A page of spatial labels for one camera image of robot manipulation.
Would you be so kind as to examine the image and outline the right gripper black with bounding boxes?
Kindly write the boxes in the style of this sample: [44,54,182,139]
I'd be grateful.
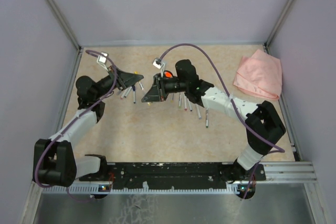
[142,73,188,103]

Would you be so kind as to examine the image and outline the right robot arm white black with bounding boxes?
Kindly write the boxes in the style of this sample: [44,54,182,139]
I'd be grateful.
[142,59,286,180]

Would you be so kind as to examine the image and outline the small blue cap marker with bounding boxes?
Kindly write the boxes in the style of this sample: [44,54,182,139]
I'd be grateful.
[132,86,137,104]

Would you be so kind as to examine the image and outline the blue cap white marker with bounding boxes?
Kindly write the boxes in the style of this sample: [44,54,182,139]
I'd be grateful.
[187,98,193,112]

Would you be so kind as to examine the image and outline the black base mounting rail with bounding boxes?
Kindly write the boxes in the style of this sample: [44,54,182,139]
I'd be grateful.
[79,162,266,190]

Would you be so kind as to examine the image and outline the dark green cap marker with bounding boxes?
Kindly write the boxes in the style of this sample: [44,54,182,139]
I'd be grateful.
[205,108,209,128]

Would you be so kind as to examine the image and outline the grey slotted cable duct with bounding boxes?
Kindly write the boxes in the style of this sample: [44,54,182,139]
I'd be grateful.
[41,183,249,194]

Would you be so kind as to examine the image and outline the lime cap white marker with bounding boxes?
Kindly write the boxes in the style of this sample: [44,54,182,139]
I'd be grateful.
[178,92,182,108]

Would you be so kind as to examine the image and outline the pink cap white marker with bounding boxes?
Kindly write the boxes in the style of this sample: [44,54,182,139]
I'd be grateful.
[120,88,130,100]

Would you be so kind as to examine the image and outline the orange highlighter cap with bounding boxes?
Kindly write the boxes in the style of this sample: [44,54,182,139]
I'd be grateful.
[164,71,173,78]

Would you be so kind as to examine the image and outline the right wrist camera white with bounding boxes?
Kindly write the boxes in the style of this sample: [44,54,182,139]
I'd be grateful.
[152,58,166,76]

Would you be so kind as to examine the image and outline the purple cable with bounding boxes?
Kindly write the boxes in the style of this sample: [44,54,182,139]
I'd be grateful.
[160,43,286,200]
[34,49,117,203]

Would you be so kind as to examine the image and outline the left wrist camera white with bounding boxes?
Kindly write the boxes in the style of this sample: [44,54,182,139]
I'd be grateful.
[97,52,109,71]

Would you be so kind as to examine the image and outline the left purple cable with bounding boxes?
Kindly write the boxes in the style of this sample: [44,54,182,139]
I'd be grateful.
[34,49,117,203]

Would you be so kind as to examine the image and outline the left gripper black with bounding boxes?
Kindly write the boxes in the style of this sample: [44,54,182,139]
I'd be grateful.
[94,64,143,100]

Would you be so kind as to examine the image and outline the pink cloth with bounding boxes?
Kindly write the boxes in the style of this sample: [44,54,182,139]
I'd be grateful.
[233,49,282,100]

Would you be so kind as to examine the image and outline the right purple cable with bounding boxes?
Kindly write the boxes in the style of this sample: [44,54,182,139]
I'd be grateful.
[160,43,286,200]

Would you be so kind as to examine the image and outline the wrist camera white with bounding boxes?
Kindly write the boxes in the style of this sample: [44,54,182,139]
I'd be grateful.
[152,58,166,76]
[97,52,109,71]

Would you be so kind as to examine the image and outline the black cap white marker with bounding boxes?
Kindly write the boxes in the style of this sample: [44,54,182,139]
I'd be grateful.
[123,87,132,98]

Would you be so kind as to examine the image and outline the pink cap paint marker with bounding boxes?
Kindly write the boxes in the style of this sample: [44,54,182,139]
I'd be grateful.
[183,95,188,111]

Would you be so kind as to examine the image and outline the lilac cap paint marker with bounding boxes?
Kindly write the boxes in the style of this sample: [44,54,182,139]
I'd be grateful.
[195,104,202,120]

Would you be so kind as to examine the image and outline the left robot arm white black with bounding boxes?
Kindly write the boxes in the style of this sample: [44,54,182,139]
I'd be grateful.
[33,68,144,188]

